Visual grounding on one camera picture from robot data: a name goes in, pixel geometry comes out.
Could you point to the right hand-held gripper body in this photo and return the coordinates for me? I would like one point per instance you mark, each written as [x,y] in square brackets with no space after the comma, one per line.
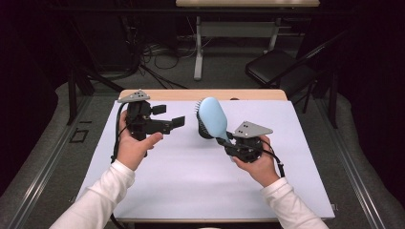
[250,140]

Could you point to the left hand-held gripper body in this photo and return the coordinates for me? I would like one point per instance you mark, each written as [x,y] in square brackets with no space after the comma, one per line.
[140,119]

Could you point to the light blue hairbrush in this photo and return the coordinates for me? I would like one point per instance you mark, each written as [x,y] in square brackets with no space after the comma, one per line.
[212,116]

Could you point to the person's right hand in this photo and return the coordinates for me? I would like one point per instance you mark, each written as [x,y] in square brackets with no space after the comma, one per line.
[259,168]

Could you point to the person's left hand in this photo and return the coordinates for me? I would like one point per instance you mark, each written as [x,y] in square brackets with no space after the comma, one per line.
[133,149]

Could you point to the white table mat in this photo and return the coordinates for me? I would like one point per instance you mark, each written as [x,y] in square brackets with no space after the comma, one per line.
[191,178]

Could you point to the black metal stand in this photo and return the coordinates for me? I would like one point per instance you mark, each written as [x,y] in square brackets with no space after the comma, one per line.
[333,98]
[81,79]

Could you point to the black folding chair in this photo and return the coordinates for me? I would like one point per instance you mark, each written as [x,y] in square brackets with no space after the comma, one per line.
[277,68]

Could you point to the white metal frame desk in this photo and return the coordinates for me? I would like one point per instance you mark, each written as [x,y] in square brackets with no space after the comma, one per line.
[235,29]

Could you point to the metal floor rail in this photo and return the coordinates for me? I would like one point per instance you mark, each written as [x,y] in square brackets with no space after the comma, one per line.
[41,171]
[353,171]

